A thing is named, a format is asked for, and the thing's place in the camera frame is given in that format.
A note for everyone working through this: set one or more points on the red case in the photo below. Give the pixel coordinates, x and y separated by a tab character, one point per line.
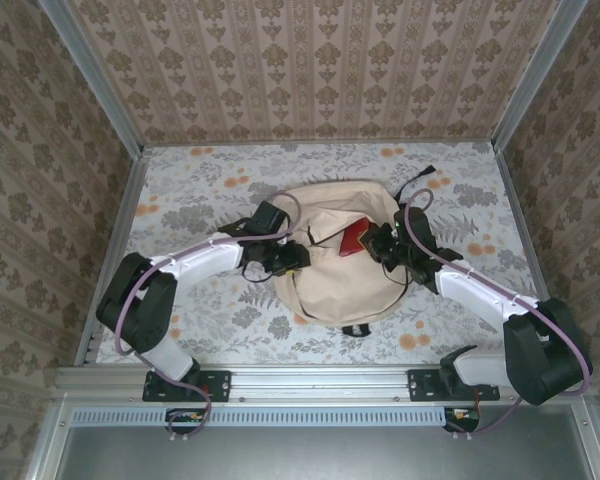
352	242

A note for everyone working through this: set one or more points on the beige backpack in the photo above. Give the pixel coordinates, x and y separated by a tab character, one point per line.
330	295

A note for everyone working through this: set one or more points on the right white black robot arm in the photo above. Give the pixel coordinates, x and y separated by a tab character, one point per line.
480	295

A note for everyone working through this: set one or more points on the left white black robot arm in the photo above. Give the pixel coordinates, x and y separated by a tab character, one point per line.
205	260

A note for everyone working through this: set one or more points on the floral tablecloth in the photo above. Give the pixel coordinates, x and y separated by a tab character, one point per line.
220	325

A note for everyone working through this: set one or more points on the right wiring connector bundle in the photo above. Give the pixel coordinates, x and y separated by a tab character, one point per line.
462	417

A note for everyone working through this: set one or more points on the wiring connector bundle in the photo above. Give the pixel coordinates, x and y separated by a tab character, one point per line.
187	417
462	417

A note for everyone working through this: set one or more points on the left wiring connector bundle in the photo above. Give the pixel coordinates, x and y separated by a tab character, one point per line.
187	417

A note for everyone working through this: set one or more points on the grey metal panel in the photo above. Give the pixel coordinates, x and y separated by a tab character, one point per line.
330	455

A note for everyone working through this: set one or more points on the aluminium front rail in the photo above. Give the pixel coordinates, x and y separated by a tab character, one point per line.
320	382

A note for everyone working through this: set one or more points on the right aluminium side rail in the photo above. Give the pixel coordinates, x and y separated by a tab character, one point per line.
522	225

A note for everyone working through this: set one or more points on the aluminium side rail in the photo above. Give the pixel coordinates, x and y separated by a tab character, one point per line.
522	225
112	250

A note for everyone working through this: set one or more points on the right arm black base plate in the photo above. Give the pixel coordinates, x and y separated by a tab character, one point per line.
420	385

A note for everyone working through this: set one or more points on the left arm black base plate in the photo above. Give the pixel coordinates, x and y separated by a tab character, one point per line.
220	385

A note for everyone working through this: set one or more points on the left aluminium side rail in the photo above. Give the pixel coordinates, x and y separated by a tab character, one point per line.
112	250

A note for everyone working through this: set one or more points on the right aluminium frame post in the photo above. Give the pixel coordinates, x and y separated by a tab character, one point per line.
535	75

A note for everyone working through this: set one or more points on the aluminium frame post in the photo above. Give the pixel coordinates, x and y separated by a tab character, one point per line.
535	75
93	75

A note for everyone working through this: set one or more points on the left aluminium frame post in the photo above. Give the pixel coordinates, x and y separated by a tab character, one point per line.
93	75

